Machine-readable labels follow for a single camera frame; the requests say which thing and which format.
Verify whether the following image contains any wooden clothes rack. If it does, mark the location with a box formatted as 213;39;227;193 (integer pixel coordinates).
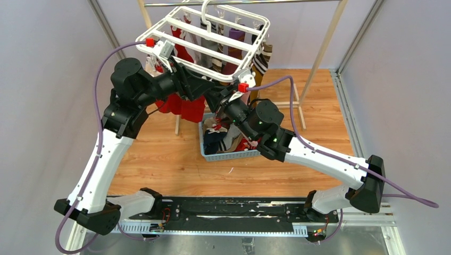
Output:
137;0;349;136

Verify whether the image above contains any white clip sock hanger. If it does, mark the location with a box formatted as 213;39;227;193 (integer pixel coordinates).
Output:
136;1;270;83

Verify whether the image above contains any brown striped sock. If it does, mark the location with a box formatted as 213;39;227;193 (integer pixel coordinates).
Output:
252;42;273;76

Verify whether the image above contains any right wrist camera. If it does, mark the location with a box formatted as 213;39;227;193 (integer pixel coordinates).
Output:
228;69;256;102

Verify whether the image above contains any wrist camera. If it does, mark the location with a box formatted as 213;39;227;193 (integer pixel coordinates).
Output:
153;39;175;73
228;69;256;102

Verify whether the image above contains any maroon purple yellow striped sock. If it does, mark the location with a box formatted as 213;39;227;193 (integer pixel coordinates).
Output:
222;29;246;75

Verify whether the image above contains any mustard yellow sock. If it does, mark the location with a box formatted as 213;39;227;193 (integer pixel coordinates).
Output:
248;69;265;106

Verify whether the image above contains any red snowman sock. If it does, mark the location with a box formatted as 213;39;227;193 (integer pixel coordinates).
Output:
155;93;182;115

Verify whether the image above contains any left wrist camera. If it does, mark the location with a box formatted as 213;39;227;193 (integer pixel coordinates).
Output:
153;39;175;73

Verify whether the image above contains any blue plastic basket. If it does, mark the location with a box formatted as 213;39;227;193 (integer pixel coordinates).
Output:
198;113;261;162

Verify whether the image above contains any grey sock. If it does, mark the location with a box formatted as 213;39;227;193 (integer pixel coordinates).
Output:
200;21;218;69

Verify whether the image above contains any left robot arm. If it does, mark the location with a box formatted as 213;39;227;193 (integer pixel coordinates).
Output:
54;58;217;235

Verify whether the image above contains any purple cable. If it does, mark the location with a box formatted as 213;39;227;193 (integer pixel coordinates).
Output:
54;37;156;255
238;75;439;243

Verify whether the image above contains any red santa sock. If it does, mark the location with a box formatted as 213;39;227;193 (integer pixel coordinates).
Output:
180;96;205;123

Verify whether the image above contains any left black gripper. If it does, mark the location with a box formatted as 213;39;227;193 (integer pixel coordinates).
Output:
136;55;215;108

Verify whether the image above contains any pile of socks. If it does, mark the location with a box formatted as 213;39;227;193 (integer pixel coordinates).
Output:
202;117;258;155

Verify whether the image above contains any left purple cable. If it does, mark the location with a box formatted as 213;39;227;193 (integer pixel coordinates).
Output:
54;37;156;255

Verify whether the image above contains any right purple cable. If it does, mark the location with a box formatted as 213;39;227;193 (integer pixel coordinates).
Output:
238;75;439;243

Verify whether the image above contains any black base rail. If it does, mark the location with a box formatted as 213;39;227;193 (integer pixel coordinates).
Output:
145;197;339;236

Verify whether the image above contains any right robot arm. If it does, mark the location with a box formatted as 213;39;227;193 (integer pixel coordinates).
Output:
205;87;385;222

